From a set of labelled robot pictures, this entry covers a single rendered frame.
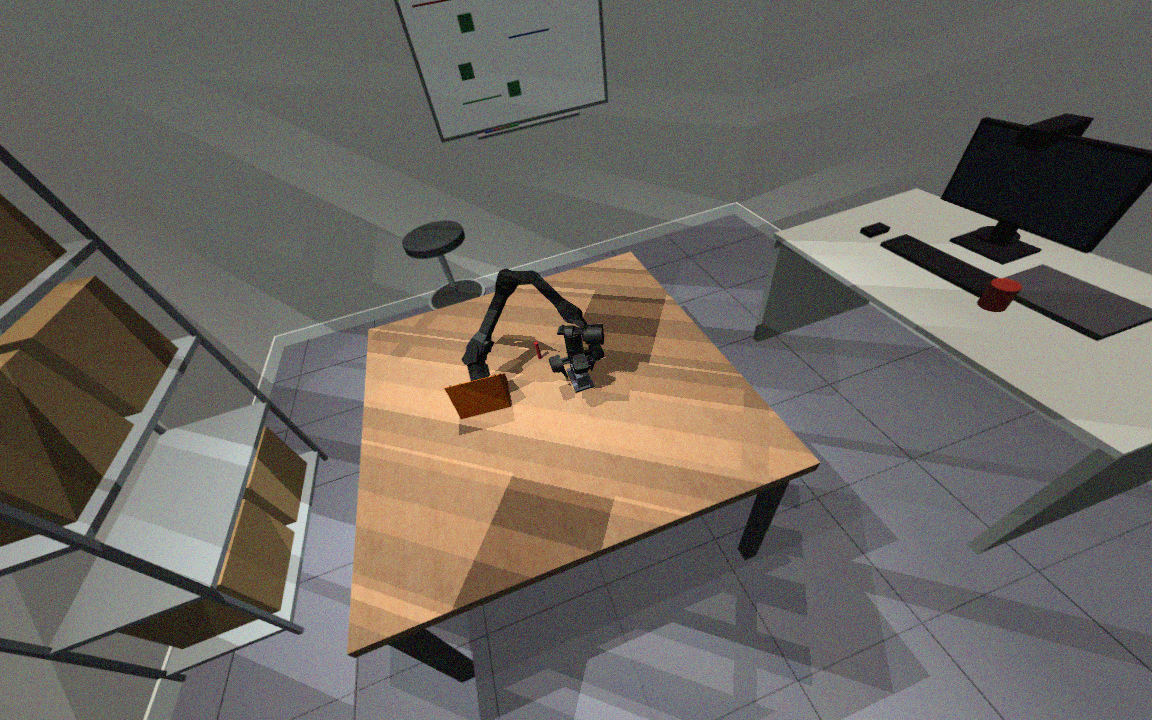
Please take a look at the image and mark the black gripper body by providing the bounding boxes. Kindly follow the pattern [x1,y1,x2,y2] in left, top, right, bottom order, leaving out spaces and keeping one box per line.
[550,343,604,373]

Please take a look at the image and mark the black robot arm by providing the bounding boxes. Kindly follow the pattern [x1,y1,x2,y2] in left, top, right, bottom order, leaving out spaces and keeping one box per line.
[462,270,604,381]

